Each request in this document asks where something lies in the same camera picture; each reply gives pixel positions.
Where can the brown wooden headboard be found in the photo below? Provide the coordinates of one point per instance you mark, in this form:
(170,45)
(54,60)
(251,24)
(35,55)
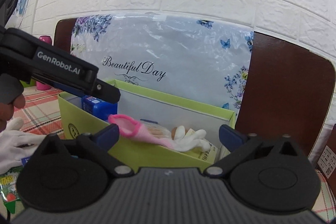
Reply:
(275,95)

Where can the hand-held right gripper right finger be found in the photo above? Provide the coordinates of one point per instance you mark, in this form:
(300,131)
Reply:
(231,136)

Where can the green printed packet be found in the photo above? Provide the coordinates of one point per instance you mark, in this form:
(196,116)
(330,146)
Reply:
(10,187)

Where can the brown cardboard box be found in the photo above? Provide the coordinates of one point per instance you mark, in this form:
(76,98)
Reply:
(329,158)

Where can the floral plastic package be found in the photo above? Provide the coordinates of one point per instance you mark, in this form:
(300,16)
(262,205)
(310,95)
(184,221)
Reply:
(183,56)

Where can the pink thermos bottle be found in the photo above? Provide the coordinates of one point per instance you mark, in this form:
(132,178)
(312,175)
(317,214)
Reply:
(45,39)

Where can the plaid bed sheet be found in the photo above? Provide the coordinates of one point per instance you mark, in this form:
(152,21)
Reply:
(39,106)

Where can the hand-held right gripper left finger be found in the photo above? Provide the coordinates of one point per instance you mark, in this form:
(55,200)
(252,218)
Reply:
(109,136)

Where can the orange medicine box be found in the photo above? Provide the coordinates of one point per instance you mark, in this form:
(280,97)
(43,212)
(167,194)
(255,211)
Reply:
(207,155)

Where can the large blue box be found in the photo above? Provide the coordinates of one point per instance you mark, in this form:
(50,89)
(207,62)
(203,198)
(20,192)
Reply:
(101,109)

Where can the person's left hand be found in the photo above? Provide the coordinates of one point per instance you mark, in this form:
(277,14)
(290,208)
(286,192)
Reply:
(8,112)

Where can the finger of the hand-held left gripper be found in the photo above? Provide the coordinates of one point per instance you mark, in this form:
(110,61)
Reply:
(107,92)

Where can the white glove with pink cuff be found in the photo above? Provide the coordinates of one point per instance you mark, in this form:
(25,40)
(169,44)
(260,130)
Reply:
(18,142)
(136,130)

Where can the light green cardboard box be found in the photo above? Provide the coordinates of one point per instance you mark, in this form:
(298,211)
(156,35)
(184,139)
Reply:
(147,155)

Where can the bag of cotton swabs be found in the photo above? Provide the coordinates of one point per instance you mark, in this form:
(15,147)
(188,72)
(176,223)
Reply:
(157,130)

